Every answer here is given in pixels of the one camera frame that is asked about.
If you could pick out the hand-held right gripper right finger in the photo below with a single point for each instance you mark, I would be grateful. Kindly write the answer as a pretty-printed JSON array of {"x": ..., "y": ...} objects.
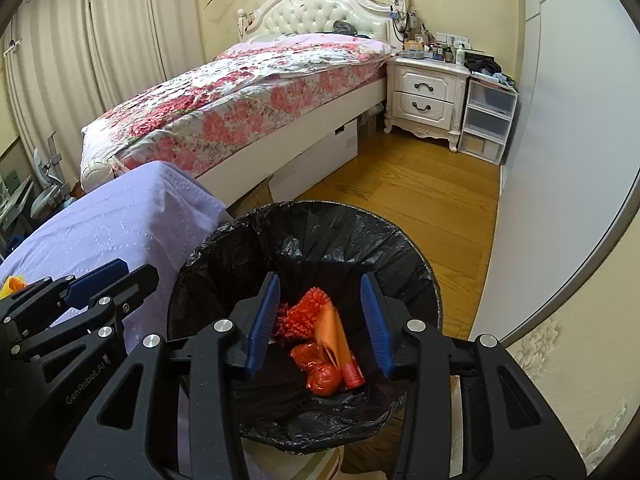
[{"x": 375, "y": 320}]

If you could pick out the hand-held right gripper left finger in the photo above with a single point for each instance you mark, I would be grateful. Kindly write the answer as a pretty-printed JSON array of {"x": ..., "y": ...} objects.
[{"x": 262, "y": 320}]

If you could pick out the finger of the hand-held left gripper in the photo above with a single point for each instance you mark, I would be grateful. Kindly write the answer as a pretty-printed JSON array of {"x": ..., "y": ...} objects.
[
  {"x": 95, "y": 277},
  {"x": 135, "y": 285}
]

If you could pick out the orange foam net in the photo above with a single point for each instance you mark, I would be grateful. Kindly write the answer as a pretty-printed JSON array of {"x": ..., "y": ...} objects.
[{"x": 305, "y": 312}]

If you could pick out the orange paper sheet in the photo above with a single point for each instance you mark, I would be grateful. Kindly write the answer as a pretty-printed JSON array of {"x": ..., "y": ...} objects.
[{"x": 332, "y": 332}]

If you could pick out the red bottle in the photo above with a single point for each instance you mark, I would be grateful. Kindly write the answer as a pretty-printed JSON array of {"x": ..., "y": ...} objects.
[{"x": 352, "y": 372}]

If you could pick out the knotted orange plastic bag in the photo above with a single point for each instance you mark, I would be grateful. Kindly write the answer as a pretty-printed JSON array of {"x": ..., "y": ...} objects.
[{"x": 315, "y": 365}]

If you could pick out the printed orange plastic bag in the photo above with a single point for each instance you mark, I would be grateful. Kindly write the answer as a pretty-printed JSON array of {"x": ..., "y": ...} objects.
[{"x": 12, "y": 286}]

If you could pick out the bin with black liner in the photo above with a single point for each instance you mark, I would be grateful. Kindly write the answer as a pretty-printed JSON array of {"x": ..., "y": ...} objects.
[{"x": 310, "y": 240}]

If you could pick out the purple dotted tablecloth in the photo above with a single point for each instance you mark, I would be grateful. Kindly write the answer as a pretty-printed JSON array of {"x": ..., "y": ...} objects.
[{"x": 115, "y": 220}]

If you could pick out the grey desk chair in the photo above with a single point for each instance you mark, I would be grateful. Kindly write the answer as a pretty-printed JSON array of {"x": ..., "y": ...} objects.
[{"x": 47, "y": 185}]

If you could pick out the white volleyball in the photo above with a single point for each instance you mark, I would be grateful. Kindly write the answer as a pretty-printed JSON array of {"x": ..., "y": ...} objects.
[{"x": 97, "y": 172}]

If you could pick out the grey study desk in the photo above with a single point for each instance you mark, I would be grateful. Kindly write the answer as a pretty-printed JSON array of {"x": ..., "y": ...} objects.
[{"x": 15, "y": 200}]

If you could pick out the white underbed storage box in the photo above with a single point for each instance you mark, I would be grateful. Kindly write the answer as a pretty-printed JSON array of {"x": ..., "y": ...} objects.
[{"x": 320, "y": 160}]

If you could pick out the white bed with tufted headboard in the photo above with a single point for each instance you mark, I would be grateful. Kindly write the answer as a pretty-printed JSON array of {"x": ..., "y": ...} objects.
[{"x": 310, "y": 125}]

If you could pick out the pink floral quilt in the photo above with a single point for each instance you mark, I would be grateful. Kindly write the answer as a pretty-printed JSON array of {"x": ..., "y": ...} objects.
[{"x": 225, "y": 95}]

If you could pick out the beige window curtains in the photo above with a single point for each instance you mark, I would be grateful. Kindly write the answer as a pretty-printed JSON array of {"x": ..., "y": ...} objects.
[{"x": 75, "y": 50}]

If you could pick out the clear plastic drawer unit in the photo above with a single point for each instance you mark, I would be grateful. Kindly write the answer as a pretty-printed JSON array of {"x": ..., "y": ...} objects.
[{"x": 487, "y": 120}]

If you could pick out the white nightstand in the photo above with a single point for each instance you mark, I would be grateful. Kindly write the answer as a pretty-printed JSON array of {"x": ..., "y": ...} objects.
[{"x": 425, "y": 95}]

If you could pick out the white wardrobe sliding door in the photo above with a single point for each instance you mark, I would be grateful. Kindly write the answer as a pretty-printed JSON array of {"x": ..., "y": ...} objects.
[{"x": 565, "y": 135}]

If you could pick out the dark clothes pile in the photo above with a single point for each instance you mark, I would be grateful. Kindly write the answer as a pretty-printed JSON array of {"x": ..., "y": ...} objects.
[{"x": 482, "y": 66}]

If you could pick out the cluster of small bottles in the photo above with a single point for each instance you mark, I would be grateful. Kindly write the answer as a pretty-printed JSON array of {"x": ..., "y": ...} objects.
[{"x": 430, "y": 45}]

